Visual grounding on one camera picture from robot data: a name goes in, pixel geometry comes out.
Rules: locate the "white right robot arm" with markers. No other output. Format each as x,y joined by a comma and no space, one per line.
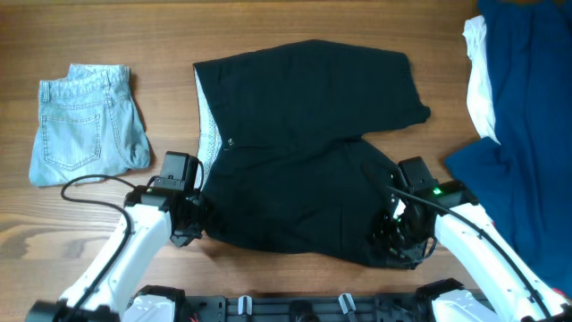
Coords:
450,214

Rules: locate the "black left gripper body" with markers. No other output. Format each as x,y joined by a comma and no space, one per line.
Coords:
199,216

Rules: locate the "light blue folded jeans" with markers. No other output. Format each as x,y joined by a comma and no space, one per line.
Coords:
88,124

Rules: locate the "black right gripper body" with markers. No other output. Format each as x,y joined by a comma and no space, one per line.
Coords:
398,239

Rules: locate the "dark green shorts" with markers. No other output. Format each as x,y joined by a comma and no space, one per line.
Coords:
288,166

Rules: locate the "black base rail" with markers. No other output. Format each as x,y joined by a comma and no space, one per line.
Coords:
290,306

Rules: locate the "white garment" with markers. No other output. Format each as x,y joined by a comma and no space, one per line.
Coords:
479,88

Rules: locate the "blue garment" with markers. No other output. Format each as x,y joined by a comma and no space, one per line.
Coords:
524,182

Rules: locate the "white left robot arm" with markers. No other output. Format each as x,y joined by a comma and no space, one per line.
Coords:
151,218

